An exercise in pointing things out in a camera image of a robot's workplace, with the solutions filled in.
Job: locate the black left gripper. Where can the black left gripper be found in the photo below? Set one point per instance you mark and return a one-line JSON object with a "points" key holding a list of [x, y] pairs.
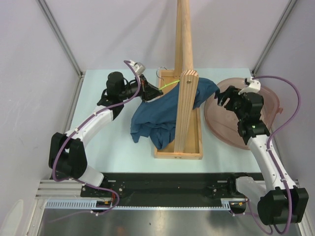
{"points": [[147, 91]]}

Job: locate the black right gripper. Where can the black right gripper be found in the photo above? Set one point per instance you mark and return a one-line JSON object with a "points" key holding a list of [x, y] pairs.
{"points": [[232, 92]]}

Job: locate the green hanger with metal hook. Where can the green hanger with metal hook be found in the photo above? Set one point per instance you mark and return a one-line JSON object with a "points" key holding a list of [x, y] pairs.
{"points": [[168, 84]]}

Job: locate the dark blue t shirt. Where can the dark blue t shirt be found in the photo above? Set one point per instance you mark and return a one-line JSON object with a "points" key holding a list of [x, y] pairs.
{"points": [[156, 120]]}

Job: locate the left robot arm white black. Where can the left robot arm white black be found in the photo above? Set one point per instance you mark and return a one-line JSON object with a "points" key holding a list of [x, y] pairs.
{"points": [[67, 151]]}

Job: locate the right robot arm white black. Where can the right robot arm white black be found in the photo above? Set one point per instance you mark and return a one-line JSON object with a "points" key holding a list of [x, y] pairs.
{"points": [[281, 201]]}

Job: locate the pink translucent plastic bowl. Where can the pink translucent plastic bowl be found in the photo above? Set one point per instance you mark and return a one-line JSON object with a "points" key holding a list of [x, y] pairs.
{"points": [[237, 127]]}

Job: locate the wooden rack with tray base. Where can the wooden rack with tray base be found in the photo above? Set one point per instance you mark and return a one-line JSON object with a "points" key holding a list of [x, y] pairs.
{"points": [[188, 136]]}

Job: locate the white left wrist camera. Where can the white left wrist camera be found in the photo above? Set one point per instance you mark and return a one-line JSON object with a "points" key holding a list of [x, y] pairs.
{"points": [[138, 67]]}

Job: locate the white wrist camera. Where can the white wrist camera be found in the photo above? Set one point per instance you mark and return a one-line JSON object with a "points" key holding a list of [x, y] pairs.
{"points": [[138, 67], [252, 85]]}

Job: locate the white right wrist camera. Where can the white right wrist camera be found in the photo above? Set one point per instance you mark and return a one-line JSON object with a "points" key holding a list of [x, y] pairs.
{"points": [[252, 85]]}

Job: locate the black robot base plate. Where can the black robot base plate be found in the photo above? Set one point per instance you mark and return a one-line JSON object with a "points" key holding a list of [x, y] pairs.
{"points": [[175, 190]]}

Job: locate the grey slotted cable duct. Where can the grey slotted cable duct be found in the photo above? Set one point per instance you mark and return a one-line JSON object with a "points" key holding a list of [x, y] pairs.
{"points": [[100, 206]]}

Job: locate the right aluminium frame post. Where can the right aluminium frame post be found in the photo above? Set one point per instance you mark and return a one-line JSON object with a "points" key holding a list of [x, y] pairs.
{"points": [[274, 35]]}

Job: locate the aluminium frame post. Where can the aluminium frame post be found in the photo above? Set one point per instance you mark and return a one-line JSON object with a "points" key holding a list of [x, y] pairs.
{"points": [[49, 16], [274, 35]]}

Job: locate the left aluminium frame post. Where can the left aluminium frame post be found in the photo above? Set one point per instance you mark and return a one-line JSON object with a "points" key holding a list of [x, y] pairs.
{"points": [[49, 16]]}

